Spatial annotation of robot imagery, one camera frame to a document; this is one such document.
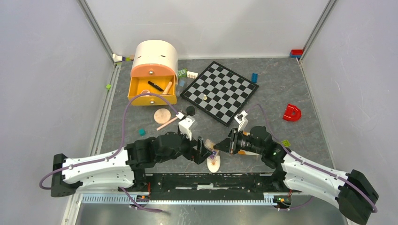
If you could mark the pink lip pencil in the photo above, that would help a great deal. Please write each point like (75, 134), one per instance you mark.
(167, 123)

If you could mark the round pink compact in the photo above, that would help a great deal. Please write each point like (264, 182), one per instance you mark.
(162, 115)

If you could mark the white round drawer organizer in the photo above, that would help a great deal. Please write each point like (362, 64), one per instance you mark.
(156, 52)

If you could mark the white lego brick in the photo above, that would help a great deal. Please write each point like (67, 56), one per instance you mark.
(192, 75)

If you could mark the blue lego brick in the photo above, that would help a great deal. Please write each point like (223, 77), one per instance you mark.
(254, 77)

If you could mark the black grey chessboard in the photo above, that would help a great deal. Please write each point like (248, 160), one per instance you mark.
(227, 92)

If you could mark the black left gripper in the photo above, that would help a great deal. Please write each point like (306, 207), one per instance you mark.
(198, 155)

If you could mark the black mounting rail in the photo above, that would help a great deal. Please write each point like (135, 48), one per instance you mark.
(209, 186)

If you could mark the green toy block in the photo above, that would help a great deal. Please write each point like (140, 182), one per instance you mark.
(182, 73)

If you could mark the black tube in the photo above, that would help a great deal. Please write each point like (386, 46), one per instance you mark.
(155, 86)

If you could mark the black round cap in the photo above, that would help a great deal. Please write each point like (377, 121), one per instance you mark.
(190, 110)

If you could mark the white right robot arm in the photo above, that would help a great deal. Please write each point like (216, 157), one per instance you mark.
(350, 192)

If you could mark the colourful eyeshadow palette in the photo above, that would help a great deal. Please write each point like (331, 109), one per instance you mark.
(209, 145)

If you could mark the white orange sachet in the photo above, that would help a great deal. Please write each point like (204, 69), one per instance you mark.
(243, 152)

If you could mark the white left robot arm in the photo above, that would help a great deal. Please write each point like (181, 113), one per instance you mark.
(122, 168)

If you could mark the yellow drawer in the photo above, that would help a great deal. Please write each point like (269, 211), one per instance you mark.
(137, 84)

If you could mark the wooden handle makeup brush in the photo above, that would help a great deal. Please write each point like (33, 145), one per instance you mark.
(168, 87)

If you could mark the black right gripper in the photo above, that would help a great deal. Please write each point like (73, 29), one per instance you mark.
(230, 143)

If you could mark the green lego brick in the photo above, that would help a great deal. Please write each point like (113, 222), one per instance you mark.
(286, 143)

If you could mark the small teal cube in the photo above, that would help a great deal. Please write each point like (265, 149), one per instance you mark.
(141, 132)

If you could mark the red letter D toy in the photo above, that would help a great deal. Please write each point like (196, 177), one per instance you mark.
(292, 113)

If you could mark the red blue bricks corner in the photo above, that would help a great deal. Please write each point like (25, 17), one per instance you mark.
(296, 53)

